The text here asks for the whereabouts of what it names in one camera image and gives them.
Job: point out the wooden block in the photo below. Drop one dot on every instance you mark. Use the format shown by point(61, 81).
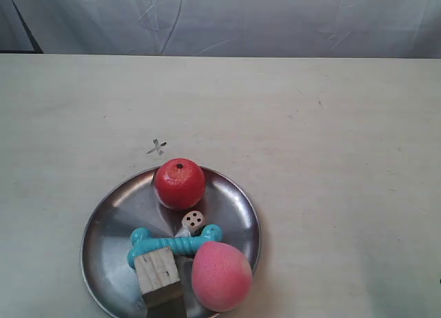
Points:
point(158, 278)

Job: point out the round metal plate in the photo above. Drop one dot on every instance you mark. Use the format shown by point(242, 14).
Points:
point(133, 204)

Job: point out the beige die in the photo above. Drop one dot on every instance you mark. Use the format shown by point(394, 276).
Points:
point(193, 222)

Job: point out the grey backdrop cloth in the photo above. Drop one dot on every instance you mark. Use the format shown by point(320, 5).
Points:
point(224, 28)

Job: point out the pink foam peach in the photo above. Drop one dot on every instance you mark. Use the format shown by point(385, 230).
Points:
point(221, 276)

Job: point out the red toy orange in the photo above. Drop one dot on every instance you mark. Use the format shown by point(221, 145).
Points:
point(179, 184)

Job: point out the teal toy bone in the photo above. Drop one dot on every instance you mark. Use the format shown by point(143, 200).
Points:
point(143, 243)

